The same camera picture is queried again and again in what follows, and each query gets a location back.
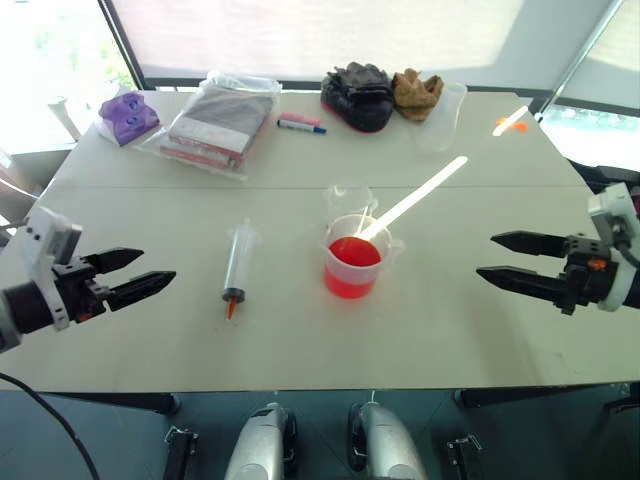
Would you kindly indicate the clear bag with books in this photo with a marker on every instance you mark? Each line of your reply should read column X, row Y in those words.
column 215, row 125

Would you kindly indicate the silver robot leg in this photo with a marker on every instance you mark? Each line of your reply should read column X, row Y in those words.
column 385, row 440
column 257, row 445

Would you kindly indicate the brown crumpled cloth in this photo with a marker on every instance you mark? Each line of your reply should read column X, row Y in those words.
column 415, row 95

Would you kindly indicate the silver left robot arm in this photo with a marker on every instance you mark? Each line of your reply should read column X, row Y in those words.
column 15, row 310

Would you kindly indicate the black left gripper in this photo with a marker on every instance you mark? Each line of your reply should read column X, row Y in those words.
column 80, row 290

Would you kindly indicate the clear plastic container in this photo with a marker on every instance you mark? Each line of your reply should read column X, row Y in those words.
column 442, row 120

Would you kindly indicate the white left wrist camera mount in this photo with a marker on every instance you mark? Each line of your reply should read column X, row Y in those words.
column 42, row 235

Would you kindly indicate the white post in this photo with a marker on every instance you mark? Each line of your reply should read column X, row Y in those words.
column 65, row 117

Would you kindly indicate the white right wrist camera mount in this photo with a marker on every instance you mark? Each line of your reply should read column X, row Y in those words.
column 612, row 210

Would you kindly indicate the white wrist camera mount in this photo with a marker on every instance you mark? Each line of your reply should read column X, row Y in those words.
column 42, row 235
column 612, row 210

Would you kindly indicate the small clear beaker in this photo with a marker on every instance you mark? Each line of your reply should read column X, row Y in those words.
column 350, row 197

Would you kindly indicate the beaker with red liquid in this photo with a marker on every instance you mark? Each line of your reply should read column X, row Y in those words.
column 352, row 265

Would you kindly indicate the blue marker pen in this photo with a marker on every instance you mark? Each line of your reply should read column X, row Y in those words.
column 302, row 128

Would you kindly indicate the small orange plastic piece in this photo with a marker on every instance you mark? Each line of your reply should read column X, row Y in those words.
column 520, row 126

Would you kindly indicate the silver robot left leg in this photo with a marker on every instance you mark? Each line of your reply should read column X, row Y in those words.
column 257, row 445

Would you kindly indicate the silver robot right leg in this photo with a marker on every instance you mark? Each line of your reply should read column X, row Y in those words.
column 385, row 440

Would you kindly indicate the black crumpled cloth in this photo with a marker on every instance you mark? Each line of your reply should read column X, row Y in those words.
column 357, row 97

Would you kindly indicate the clear syringe with orange tip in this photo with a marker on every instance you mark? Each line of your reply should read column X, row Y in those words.
column 239, row 260

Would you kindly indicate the black object beside table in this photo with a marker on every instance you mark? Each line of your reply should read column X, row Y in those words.
column 607, row 177

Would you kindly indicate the pink marker pen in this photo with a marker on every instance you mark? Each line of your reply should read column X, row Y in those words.
column 300, row 119

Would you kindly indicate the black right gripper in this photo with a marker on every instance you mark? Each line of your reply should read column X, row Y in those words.
column 585, row 275

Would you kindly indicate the black window frame bar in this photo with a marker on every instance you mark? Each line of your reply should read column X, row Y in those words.
column 122, row 45
column 580, row 60

